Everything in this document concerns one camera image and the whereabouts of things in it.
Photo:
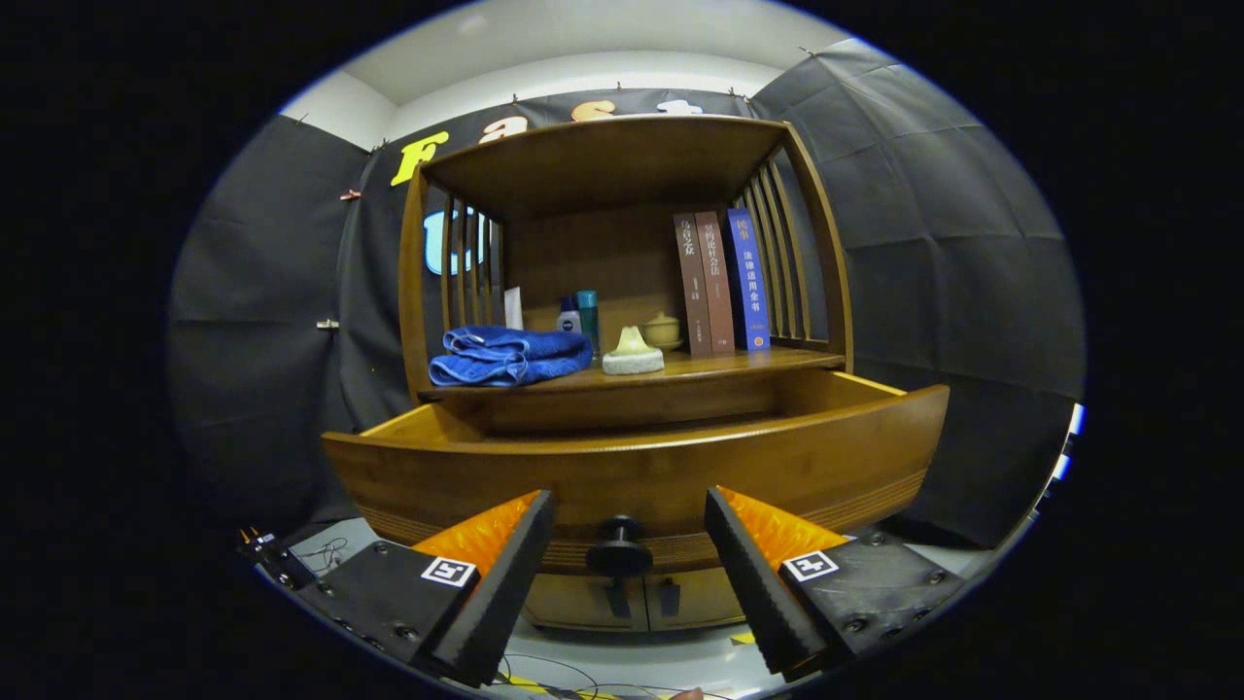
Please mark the teal bottle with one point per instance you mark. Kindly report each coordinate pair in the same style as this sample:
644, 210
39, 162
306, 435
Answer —
588, 316

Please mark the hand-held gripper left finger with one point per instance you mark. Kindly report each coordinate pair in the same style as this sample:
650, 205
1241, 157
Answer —
491, 603

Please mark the reddish brown book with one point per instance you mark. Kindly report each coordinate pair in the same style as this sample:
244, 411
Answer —
716, 292

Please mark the wooden countertop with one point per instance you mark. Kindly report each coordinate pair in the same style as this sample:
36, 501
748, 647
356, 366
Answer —
719, 362

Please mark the beige lidded teacup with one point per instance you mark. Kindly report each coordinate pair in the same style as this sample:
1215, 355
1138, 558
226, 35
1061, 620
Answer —
664, 331

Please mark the black backdrop cloth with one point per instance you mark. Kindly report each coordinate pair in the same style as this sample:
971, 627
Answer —
972, 292

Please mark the folded blue towel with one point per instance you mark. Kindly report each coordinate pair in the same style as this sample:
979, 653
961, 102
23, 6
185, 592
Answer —
515, 355

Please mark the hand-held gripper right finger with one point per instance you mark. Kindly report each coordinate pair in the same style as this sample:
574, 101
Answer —
763, 603

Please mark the wooden cabinet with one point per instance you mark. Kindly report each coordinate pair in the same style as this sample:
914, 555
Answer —
603, 165

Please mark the white bottle with blue cap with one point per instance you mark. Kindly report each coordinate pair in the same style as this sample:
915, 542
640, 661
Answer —
569, 319

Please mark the wooden cabinet door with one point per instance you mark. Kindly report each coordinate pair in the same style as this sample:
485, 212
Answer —
573, 603
705, 595

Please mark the wooden drawer with black knob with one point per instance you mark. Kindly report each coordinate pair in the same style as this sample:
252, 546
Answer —
680, 467

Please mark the yellow black floor tape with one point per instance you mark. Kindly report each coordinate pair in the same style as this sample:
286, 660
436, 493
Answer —
530, 684

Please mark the dark brown book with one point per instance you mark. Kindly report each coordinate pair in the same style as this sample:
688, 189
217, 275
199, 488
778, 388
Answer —
692, 292

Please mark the blue book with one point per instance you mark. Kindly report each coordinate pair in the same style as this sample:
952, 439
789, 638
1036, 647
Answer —
749, 282

